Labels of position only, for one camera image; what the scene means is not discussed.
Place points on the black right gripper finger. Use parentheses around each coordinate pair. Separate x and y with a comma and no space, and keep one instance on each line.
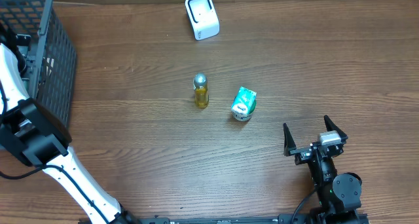
(289,144)
(331,126)

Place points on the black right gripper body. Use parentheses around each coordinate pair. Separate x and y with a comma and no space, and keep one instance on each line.
(303,154)

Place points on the green lid white jar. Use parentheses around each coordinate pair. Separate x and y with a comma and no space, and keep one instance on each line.
(247,115)

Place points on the teal white tissue pack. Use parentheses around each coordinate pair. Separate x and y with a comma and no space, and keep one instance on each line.
(245,102)

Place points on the yellow oil bottle silver cap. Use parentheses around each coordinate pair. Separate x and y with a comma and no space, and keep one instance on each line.
(200,85)

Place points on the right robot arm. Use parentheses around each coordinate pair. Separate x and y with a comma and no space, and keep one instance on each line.
(339,194)

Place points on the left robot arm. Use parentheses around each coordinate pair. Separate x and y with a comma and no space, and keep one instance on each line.
(37,138)

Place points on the white barcode scanner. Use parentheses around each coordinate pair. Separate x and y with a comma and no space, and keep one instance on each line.
(203,18)

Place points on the grey plastic mesh basket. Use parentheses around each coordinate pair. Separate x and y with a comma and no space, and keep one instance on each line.
(42,42)

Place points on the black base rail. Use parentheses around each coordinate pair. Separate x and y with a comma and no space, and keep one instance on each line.
(281,219)

